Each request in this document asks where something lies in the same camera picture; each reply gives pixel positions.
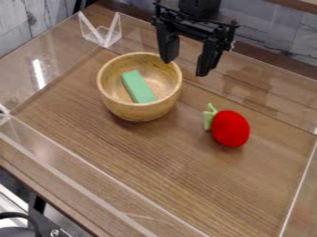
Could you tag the clear acrylic tray wall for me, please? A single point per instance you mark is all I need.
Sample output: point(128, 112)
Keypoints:
point(157, 179)

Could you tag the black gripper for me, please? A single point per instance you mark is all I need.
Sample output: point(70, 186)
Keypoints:
point(198, 16)

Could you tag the wooden bowl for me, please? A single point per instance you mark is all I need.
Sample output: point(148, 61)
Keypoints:
point(164, 78)

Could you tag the green rectangular block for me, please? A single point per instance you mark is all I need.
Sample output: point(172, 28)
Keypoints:
point(138, 88)

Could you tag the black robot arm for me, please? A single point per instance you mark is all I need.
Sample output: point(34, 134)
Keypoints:
point(181, 30)

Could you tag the black table leg bracket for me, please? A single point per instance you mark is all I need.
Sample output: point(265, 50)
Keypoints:
point(54, 224)

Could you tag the red plush fruit green stem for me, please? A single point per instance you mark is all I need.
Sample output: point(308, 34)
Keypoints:
point(228, 126)

